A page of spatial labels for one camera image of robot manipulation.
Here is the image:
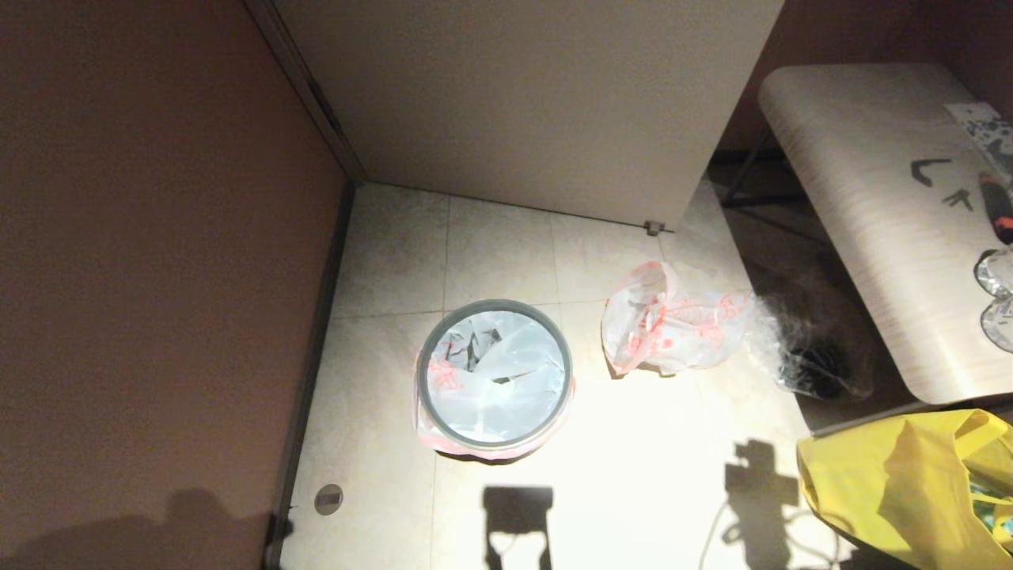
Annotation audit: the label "white trash bag red trim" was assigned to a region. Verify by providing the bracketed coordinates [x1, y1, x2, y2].
[413, 309, 576, 460]

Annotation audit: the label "grey bin rim ring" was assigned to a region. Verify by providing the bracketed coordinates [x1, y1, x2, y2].
[416, 299, 574, 450]

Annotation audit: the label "red-printed plastic bag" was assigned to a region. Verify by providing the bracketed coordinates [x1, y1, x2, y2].
[601, 261, 757, 378]

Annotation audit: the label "clear plastic bag dark contents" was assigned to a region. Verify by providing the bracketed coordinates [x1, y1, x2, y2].
[748, 269, 875, 401]

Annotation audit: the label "yellow plastic bag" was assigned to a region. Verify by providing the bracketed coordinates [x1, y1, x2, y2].
[795, 408, 1013, 570]

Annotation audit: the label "white door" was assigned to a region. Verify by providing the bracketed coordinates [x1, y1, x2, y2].
[269, 0, 786, 230]

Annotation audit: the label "light wood-grain table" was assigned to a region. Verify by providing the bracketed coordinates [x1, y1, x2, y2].
[722, 63, 1013, 406]

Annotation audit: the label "clear shiny glass item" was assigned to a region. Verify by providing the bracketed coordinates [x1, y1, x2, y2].
[972, 247, 1013, 300]
[978, 299, 1013, 354]

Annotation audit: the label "white patterned paper sheet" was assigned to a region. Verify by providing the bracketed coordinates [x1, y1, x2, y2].
[943, 101, 1013, 171]

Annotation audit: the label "teal printed package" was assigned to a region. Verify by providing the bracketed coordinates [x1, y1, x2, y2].
[967, 473, 1013, 549]

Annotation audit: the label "black red handle screwdriver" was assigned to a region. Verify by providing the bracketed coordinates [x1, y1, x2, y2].
[977, 173, 1013, 245]

